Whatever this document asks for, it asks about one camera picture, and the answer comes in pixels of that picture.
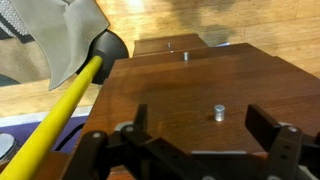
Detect patterned floor rug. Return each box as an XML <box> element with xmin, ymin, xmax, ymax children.
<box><xmin>0</xmin><ymin>0</ymin><xmax>50</xmax><ymax>83</ymax></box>

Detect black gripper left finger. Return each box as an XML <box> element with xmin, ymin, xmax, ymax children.
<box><xmin>62</xmin><ymin>104</ymin><xmax>187</xmax><ymax>180</ymax></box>

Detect grey cloth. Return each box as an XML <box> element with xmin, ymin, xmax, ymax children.
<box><xmin>11</xmin><ymin>0</ymin><xmax>110</xmax><ymax>90</ymax></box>

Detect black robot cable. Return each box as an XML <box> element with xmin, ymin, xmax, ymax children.
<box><xmin>53</xmin><ymin>122</ymin><xmax>87</xmax><ymax>153</ymax></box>

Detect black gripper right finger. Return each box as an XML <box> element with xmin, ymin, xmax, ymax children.
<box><xmin>245</xmin><ymin>105</ymin><xmax>320</xmax><ymax>180</ymax></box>

